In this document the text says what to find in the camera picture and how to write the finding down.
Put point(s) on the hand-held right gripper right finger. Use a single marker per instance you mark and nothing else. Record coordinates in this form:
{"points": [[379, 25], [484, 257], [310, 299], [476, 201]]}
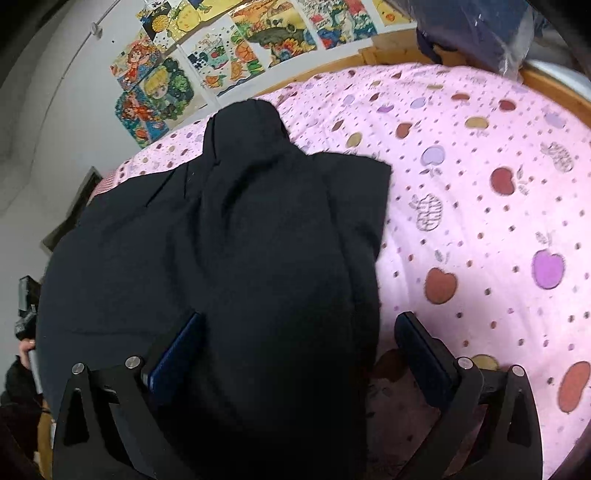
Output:
{"points": [[418, 350]]}

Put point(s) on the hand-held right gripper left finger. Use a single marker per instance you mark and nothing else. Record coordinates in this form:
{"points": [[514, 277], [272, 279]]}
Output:
{"points": [[178, 355]]}

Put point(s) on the black padded jacket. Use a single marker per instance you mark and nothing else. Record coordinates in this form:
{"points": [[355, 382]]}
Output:
{"points": [[254, 230]]}

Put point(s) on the person's left forearm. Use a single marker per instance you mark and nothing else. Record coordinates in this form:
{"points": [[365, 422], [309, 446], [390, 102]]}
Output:
{"points": [[18, 397]]}

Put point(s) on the blue clothes in plastic bag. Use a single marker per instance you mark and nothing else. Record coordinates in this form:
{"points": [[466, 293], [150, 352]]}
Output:
{"points": [[475, 27]]}

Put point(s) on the person's left hand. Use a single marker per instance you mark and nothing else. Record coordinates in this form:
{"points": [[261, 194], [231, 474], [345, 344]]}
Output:
{"points": [[25, 346]]}

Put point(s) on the red white patterned pillow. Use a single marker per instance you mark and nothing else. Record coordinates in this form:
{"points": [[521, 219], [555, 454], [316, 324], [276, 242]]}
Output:
{"points": [[104, 182]]}

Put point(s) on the pink apple print bed sheet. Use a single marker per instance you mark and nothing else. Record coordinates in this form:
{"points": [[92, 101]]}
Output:
{"points": [[485, 138]]}

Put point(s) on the group of drawn wall posters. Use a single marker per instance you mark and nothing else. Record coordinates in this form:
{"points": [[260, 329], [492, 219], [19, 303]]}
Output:
{"points": [[240, 50]]}

